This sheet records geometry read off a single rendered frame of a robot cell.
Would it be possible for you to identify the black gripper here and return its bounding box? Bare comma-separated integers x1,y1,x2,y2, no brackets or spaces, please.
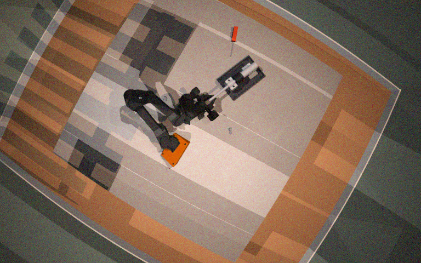
190,87,219,121

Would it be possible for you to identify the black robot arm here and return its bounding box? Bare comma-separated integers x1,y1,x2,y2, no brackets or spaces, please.
123,89,206,153

